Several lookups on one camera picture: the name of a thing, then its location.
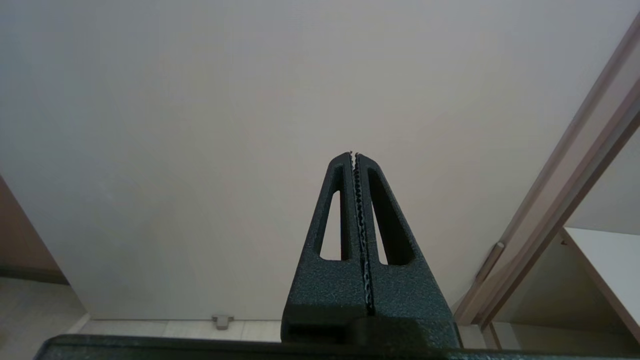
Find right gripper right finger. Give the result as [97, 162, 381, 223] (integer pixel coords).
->
[355, 152, 463, 348]

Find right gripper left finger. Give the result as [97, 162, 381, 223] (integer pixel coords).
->
[281, 152, 370, 343]

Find white door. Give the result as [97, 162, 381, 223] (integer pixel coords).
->
[0, 0, 640, 321]

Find white closet shelf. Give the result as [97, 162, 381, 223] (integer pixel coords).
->
[560, 227, 640, 346]

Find brown frame hinge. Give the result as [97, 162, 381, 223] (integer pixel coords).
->
[475, 241, 506, 286]

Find brown closet door frame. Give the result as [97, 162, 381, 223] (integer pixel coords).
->
[452, 12, 640, 331]

